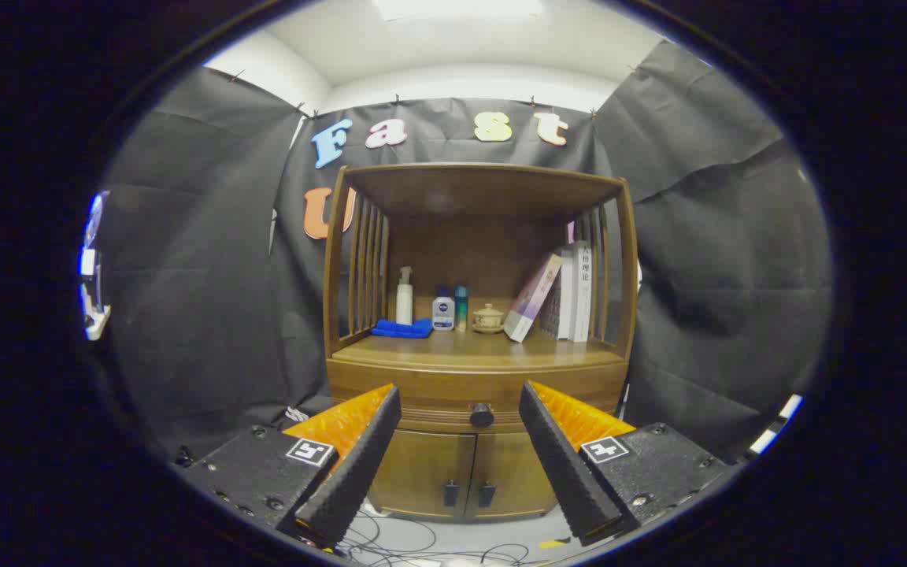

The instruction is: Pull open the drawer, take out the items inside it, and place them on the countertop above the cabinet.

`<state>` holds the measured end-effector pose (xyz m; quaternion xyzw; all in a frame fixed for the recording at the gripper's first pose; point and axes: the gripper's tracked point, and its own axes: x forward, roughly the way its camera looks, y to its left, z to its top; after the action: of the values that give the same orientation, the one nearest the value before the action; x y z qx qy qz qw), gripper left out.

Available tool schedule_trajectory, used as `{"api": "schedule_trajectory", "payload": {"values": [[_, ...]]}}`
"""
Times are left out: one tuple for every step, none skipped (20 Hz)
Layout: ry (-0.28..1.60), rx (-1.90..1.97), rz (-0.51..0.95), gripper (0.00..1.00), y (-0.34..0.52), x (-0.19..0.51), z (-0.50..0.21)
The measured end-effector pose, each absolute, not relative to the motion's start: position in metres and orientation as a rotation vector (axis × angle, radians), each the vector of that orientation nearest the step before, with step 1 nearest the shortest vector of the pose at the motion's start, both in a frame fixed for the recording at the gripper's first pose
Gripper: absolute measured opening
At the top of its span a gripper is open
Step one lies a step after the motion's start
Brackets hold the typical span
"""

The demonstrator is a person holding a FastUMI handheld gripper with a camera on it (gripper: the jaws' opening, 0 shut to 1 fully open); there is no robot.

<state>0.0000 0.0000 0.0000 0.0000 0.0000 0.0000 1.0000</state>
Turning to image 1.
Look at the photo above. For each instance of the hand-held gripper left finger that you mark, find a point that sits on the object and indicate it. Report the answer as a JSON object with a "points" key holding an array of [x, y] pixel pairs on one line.
{"points": [[359, 472]]}

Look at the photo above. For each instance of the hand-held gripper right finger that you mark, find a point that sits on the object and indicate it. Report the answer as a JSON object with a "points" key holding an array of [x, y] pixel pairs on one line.
{"points": [[560, 465]]}

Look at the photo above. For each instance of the wooden drawer with black knob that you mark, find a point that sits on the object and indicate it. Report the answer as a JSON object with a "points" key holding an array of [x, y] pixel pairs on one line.
{"points": [[453, 386]]}

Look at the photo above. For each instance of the wooden cabinet door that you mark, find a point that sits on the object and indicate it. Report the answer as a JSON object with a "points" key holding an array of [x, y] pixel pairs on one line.
{"points": [[512, 465], [422, 465]]}

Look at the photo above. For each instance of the wooden countertop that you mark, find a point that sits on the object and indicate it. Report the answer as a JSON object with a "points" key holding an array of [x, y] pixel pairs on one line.
{"points": [[461, 346]]}

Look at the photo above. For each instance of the wooden cabinet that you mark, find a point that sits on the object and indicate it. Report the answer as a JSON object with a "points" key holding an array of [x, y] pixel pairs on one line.
{"points": [[485, 193]]}

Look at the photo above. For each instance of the yellow floor tape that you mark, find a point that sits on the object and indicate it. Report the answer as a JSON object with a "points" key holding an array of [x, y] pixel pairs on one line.
{"points": [[552, 543]]}

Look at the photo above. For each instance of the blue folded cloth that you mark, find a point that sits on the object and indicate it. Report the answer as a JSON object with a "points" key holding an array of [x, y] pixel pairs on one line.
{"points": [[402, 329]]}

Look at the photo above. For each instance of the dark patterned book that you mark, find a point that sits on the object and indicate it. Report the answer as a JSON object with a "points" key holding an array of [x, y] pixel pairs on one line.
{"points": [[552, 315]]}

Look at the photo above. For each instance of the white book with black lettering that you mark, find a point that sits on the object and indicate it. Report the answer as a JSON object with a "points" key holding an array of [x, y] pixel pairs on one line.
{"points": [[582, 307]]}

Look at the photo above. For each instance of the beige lidded teacup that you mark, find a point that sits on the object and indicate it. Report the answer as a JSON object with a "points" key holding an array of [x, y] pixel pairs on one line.
{"points": [[489, 319]]}

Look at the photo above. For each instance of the pink and white book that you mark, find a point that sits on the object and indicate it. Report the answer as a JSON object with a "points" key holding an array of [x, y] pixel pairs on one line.
{"points": [[528, 303]]}

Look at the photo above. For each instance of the plain white book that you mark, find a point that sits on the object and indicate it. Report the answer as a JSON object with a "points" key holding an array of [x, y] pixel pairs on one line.
{"points": [[566, 299]]}

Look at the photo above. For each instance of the white pump bottle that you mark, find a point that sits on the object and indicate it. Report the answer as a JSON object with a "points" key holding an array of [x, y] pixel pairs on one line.
{"points": [[405, 307]]}

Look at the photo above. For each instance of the black electronic device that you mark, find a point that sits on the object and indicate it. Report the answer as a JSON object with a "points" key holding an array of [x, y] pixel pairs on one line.
{"points": [[183, 455]]}

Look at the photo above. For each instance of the white lotion bottle blue cap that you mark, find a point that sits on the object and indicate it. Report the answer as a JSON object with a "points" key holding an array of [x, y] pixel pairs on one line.
{"points": [[443, 315]]}

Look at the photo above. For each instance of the teal bottle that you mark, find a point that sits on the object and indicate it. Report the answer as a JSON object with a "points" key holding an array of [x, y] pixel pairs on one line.
{"points": [[461, 307]]}

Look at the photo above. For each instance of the ceiling light panel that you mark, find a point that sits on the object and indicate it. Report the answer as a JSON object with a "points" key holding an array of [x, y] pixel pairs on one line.
{"points": [[461, 8]]}

